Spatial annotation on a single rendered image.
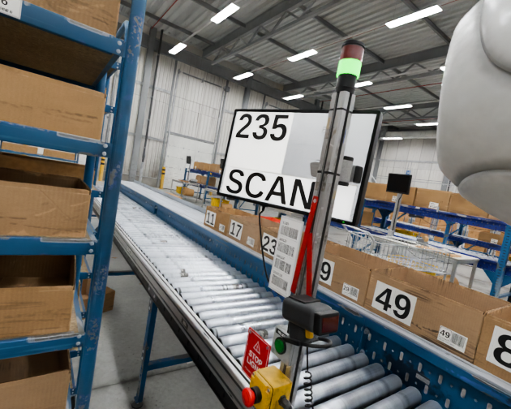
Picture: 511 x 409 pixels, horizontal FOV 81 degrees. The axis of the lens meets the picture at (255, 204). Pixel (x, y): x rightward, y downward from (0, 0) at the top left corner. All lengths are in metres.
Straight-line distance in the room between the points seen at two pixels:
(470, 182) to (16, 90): 0.68
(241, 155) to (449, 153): 0.85
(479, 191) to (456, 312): 1.04
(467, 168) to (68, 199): 0.67
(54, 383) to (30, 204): 0.39
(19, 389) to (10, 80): 0.60
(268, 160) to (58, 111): 0.55
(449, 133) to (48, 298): 0.72
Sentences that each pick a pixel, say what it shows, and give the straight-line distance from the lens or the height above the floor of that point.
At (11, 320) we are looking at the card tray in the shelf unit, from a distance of 0.78.
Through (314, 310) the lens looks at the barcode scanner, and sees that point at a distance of 0.64.
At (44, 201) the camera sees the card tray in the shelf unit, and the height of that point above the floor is 1.21.
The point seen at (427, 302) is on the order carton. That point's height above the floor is 1.01.
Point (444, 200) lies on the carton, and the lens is 6.13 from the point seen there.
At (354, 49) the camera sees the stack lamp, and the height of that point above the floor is 1.64.
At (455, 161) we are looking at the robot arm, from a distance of 0.19.
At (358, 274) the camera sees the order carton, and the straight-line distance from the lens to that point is 1.37.
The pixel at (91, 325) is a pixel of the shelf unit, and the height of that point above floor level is 0.96.
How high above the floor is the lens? 1.32
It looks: 4 degrees down
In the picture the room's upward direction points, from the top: 10 degrees clockwise
